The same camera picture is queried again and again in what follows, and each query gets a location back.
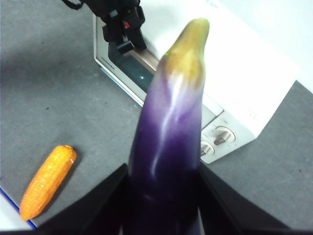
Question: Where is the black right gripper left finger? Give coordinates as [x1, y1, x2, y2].
[0, 163, 130, 235]

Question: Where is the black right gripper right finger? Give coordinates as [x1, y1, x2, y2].
[198, 168, 313, 235]

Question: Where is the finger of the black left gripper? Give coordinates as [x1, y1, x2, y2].
[117, 41, 134, 55]
[133, 24, 148, 50]

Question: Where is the glass oven door with handle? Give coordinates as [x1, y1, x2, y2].
[93, 14, 224, 128]

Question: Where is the purple eggplant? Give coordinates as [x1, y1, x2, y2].
[122, 17, 211, 235]

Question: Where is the oven timer knob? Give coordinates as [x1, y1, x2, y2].
[200, 141, 216, 158]

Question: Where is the oven temperature knob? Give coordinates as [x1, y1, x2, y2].
[214, 126, 237, 147]

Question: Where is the cream Toshiba toaster oven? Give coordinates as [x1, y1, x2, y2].
[92, 0, 300, 165]

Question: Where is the yellow corn cob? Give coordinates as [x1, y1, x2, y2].
[19, 144, 77, 220]

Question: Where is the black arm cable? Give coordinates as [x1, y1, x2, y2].
[61, 0, 84, 10]

